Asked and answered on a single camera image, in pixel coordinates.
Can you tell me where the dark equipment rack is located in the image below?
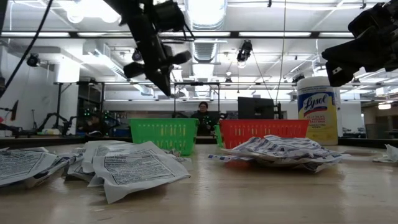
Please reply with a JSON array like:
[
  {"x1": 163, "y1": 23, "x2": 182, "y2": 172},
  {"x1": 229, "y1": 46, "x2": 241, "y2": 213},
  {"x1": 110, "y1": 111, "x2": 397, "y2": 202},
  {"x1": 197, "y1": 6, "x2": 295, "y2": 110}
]
[{"x1": 76, "y1": 81, "x2": 106, "y2": 135}]

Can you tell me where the thin hanging cable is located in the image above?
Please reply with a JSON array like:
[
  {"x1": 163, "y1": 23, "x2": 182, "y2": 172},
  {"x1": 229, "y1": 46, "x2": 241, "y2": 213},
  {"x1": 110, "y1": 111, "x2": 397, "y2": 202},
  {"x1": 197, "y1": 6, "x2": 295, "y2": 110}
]
[{"x1": 274, "y1": 0, "x2": 287, "y2": 105}]

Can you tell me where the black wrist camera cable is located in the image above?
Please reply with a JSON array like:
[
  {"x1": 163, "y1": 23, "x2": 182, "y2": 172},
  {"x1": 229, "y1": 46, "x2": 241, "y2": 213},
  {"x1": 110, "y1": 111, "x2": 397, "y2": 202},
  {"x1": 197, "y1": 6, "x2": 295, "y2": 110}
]
[{"x1": 182, "y1": 18, "x2": 197, "y2": 41}]

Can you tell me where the green plastic mesh basket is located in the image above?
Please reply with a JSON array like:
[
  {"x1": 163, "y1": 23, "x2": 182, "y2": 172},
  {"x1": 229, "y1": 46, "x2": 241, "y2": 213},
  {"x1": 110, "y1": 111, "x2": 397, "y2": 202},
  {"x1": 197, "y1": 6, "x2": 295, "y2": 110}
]
[
  {"x1": 213, "y1": 124, "x2": 224, "y2": 148},
  {"x1": 129, "y1": 118, "x2": 200, "y2": 157}
]

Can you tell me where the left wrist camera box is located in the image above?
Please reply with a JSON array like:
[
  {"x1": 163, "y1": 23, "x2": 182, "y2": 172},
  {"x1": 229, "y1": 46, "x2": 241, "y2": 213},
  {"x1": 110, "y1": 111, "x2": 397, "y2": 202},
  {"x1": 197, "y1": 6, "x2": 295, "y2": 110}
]
[{"x1": 153, "y1": 1, "x2": 188, "y2": 32}]

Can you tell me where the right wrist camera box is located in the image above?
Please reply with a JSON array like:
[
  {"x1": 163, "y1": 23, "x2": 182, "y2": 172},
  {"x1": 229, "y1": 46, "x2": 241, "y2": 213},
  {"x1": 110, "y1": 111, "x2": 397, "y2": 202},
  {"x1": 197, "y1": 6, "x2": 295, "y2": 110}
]
[{"x1": 347, "y1": 1, "x2": 398, "y2": 39}]

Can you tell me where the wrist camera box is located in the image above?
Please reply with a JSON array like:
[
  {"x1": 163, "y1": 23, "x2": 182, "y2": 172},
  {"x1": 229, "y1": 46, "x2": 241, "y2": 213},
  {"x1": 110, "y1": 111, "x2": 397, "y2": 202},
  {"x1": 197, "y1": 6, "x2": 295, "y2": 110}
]
[
  {"x1": 153, "y1": 1, "x2": 188, "y2": 32},
  {"x1": 347, "y1": 1, "x2": 398, "y2": 39}
]

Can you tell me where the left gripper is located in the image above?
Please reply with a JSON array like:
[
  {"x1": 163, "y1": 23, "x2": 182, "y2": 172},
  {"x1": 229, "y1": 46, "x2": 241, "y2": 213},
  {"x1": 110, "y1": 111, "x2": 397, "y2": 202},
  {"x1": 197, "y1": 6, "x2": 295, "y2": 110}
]
[{"x1": 105, "y1": 0, "x2": 193, "y2": 96}]

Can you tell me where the black computer monitor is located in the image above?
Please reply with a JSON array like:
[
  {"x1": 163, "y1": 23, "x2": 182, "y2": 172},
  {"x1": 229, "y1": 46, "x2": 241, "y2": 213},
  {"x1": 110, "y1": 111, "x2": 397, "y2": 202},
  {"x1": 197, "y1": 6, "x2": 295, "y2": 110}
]
[{"x1": 238, "y1": 96, "x2": 276, "y2": 121}]

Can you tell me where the person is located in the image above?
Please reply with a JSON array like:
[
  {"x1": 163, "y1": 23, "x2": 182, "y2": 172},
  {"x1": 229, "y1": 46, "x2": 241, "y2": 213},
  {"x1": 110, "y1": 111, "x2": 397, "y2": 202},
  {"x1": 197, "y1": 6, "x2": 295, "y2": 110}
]
[{"x1": 190, "y1": 101, "x2": 220, "y2": 137}]

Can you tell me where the white packet at right edge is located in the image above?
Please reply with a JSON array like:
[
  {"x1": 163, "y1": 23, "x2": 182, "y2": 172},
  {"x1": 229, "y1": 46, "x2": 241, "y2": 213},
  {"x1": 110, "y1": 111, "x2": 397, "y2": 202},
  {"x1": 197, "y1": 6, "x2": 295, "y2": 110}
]
[{"x1": 384, "y1": 143, "x2": 398, "y2": 163}]

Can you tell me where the black red background device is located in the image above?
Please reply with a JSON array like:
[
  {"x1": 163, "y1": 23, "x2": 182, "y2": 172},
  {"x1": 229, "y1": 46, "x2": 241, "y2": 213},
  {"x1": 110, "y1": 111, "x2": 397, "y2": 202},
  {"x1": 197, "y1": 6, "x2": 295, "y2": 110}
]
[{"x1": 0, "y1": 99, "x2": 20, "y2": 130}]

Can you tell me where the red plastic mesh basket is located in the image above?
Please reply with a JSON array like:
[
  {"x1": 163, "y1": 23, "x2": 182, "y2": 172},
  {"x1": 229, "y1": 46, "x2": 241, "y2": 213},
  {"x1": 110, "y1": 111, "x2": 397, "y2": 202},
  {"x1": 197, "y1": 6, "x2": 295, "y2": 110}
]
[{"x1": 218, "y1": 119, "x2": 310, "y2": 150}]

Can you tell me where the black overhead camera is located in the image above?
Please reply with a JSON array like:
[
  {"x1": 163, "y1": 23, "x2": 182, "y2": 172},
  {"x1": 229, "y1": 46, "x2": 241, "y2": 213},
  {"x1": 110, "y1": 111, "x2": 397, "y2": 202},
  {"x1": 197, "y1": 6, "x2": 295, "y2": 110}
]
[{"x1": 236, "y1": 39, "x2": 254, "y2": 63}]

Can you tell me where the Lysol wipes canister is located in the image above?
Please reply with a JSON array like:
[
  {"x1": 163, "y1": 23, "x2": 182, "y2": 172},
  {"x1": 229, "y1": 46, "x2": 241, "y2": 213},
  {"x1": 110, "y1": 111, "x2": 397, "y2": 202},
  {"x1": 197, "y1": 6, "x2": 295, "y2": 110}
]
[{"x1": 297, "y1": 76, "x2": 340, "y2": 146}]

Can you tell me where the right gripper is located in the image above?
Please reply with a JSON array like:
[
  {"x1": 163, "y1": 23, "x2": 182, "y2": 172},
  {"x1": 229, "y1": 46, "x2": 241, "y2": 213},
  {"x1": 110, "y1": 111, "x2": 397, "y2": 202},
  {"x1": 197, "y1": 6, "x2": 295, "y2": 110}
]
[{"x1": 322, "y1": 23, "x2": 398, "y2": 88}]

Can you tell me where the long black arm cable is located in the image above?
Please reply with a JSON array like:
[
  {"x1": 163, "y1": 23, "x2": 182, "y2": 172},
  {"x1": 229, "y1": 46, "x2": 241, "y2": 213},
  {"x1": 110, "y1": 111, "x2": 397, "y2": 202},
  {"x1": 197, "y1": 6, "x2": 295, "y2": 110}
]
[{"x1": 0, "y1": 0, "x2": 54, "y2": 94}]

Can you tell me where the black overhead light bar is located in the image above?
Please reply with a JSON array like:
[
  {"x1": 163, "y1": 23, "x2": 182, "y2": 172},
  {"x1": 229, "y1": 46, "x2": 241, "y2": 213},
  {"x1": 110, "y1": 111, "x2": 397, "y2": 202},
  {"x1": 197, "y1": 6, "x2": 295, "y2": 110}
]
[{"x1": 0, "y1": 30, "x2": 398, "y2": 40}]

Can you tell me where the round silver air duct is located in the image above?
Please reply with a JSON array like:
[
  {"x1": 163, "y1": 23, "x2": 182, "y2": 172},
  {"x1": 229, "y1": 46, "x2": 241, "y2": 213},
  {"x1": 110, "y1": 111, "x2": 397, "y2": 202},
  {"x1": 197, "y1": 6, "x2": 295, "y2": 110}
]
[{"x1": 183, "y1": 0, "x2": 229, "y2": 64}]

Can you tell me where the black background rig frame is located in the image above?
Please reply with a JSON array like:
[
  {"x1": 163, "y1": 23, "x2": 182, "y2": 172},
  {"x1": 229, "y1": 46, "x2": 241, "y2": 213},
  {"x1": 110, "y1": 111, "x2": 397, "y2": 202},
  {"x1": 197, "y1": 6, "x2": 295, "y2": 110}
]
[{"x1": 173, "y1": 82, "x2": 221, "y2": 119}]

